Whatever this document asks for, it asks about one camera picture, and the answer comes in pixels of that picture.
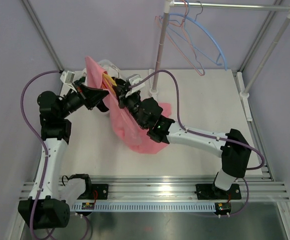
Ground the white plastic basket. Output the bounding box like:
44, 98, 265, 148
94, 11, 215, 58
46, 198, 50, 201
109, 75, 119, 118
96, 59, 123, 78

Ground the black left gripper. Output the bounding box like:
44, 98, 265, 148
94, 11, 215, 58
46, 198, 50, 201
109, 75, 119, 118
58, 80, 108, 119

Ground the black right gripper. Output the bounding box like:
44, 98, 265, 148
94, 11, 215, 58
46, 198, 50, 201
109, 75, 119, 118
115, 84, 147, 130

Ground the pink wire hanger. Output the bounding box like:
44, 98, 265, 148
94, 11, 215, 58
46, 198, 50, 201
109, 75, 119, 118
154, 0, 206, 77

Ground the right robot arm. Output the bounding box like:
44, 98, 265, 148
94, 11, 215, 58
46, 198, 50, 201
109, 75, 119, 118
114, 83, 251, 201

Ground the metal clothes rack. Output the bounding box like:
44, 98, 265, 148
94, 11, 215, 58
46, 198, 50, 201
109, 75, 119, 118
147, 0, 290, 123

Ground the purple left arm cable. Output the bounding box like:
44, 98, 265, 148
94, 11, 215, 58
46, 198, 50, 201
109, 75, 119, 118
20, 70, 93, 240

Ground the aluminium right frame post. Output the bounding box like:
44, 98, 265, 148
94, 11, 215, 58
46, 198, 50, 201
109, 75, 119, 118
237, 11, 277, 72

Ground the aluminium corner frame post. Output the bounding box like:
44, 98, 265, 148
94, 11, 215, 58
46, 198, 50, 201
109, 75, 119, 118
20, 0, 64, 71

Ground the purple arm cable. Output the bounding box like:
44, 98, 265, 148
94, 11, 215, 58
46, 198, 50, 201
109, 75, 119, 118
20, 70, 93, 240
129, 69, 265, 217

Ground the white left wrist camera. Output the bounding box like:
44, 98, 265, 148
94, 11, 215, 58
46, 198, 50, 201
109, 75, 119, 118
60, 70, 75, 89

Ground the pink t shirt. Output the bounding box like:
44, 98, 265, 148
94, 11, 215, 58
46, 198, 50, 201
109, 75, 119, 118
85, 56, 167, 154

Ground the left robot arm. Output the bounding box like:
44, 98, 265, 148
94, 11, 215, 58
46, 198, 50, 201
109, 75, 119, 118
18, 80, 109, 230

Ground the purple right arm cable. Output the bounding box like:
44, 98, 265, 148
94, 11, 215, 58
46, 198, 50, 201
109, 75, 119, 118
129, 69, 265, 217

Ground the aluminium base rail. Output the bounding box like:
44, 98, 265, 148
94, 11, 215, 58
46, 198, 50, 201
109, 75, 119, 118
18, 159, 290, 202

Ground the yellow hanger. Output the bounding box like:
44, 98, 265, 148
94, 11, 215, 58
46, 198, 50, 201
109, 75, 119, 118
101, 72, 117, 94

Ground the white slotted cable duct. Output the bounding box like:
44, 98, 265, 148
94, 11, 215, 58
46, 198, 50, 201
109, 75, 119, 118
70, 202, 216, 213

